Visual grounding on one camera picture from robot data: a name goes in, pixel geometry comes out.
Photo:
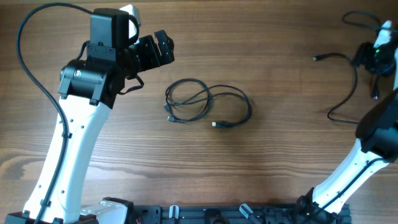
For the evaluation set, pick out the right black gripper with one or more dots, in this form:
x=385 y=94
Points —
x=360 y=58

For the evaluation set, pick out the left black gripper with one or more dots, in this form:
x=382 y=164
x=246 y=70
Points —
x=153 y=58

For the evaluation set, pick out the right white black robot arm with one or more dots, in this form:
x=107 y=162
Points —
x=374 y=149

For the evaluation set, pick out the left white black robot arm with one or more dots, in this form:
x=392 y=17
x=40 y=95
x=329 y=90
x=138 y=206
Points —
x=89 y=85

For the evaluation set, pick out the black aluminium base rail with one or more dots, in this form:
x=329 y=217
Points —
x=278 y=214

